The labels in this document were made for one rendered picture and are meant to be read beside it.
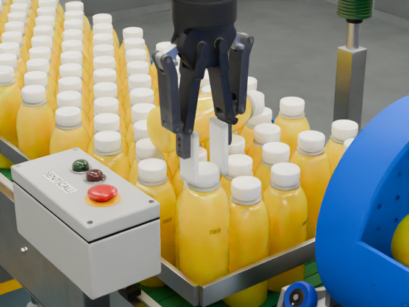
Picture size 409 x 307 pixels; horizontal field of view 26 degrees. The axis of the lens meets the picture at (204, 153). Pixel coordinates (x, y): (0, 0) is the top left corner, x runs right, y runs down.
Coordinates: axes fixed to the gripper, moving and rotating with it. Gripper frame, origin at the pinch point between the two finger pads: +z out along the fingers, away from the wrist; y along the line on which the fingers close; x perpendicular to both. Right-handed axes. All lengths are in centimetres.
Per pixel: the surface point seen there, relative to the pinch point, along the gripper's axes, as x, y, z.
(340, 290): -21.0, 3.4, 10.2
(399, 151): -23.4, 8.1, -6.5
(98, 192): 3.5, -13.0, 2.9
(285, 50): 277, 265, 112
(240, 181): 0.6, 6.3, 6.2
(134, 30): 64, 31, 6
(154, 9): 387, 249, 111
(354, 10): 24, 50, -4
